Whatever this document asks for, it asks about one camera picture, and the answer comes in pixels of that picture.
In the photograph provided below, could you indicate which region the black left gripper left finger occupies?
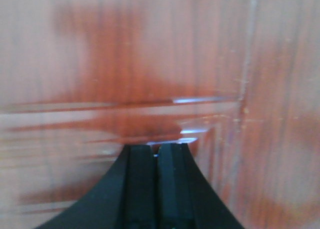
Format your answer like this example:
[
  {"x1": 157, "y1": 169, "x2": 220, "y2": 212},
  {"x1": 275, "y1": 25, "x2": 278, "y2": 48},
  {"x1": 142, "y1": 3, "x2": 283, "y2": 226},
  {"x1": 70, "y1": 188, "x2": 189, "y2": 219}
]
[{"x1": 39, "y1": 145, "x2": 157, "y2": 229}]

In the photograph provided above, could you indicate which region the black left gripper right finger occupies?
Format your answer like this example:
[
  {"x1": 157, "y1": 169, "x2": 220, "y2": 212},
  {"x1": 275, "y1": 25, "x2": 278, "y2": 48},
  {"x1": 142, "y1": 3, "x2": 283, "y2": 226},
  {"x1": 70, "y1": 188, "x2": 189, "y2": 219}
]
[{"x1": 157, "y1": 143, "x2": 243, "y2": 229}]

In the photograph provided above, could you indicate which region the brown wooden door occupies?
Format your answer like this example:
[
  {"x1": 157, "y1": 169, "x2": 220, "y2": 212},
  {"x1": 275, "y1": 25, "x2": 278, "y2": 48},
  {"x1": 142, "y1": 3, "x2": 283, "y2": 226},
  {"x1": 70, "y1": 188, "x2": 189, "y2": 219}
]
[{"x1": 0, "y1": 0, "x2": 320, "y2": 229}]

